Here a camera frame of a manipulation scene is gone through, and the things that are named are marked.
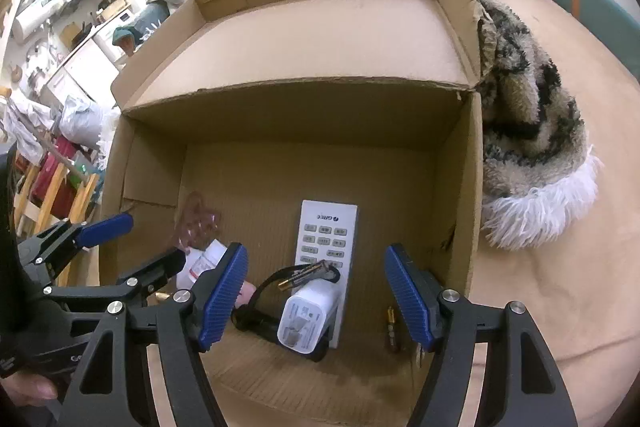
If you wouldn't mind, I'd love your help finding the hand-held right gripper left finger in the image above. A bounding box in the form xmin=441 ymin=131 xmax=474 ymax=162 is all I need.
xmin=59 ymin=242 xmax=249 ymax=427

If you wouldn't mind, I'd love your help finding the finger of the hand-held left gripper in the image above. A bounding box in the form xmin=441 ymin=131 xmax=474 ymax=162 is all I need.
xmin=17 ymin=213 xmax=135 ymax=286
xmin=45 ymin=248 xmax=188 ymax=314

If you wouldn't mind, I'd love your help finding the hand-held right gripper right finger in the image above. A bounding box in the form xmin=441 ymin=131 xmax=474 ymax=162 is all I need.
xmin=384 ymin=243 xmax=581 ymax=427

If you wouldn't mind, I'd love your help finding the black flashlight with lanyard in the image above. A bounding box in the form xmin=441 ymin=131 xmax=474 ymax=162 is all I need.
xmin=234 ymin=264 xmax=332 ymax=363

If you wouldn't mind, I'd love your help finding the white charger adapter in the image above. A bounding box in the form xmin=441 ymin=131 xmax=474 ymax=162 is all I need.
xmin=276 ymin=279 xmax=341 ymax=354

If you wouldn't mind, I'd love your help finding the cardboard box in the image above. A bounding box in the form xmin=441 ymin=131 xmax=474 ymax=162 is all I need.
xmin=98 ymin=0 xmax=483 ymax=427

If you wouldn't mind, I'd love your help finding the person's left hand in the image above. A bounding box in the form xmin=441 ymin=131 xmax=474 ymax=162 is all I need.
xmin=0 ymin=370 xmax=58 ymax=408

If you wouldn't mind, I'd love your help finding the black and gold battery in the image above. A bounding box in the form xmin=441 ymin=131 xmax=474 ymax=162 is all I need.
xmin=382 ymin=305 xmax=402 ymax=353
xmin=278 ymin=260 xmax=341 ymax=292

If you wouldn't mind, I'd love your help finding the pink and white small packet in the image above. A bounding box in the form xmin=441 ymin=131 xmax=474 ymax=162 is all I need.
xmin=176 ymin=239 xmax=257 ymax=310

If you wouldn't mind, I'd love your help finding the wooden drying rack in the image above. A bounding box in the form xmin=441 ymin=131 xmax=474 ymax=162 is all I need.
xmin=0 ymin=92 xmax=101 ymax=240

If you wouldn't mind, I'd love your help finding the clear pink blister pack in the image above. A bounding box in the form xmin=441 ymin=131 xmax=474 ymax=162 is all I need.
xmin=175 ymin=192 xmax=223 ymax=253

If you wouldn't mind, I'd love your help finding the red cloth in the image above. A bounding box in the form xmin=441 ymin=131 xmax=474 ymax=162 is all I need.
xmin=32 ymin=137 xmax=87 ymax=218

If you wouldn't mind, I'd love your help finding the white remote control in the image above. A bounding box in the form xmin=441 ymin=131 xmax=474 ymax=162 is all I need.
xmin=294 ymin=200 xmax=358 ymax=350

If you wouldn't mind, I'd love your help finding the white plastic bag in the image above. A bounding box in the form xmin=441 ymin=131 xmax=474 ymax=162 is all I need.
xmin=60 ymin=96 xmax=117 ymax=148

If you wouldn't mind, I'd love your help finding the beige bed sheet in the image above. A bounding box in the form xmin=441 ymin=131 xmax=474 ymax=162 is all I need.
xmin=470 ymin=0 xmax=640 ymax=427

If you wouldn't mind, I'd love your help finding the teal cap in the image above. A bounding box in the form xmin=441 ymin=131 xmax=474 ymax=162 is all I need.
xmin=111 ymin=26 xmax=139 ymax=56

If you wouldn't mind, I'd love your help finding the white water heater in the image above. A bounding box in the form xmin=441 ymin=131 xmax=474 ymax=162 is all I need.
xmin=12 ymin=4 xmax=52 ymax=41

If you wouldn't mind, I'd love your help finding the fuzzy patterned blanket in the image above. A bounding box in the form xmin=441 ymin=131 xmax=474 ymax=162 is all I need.
xmin=470 ymin=0 xmax=601 ymax=250

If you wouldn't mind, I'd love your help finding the teal headboard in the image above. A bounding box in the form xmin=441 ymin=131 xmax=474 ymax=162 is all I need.
xmin=522 ymin=0 xmax=640 ymax=82

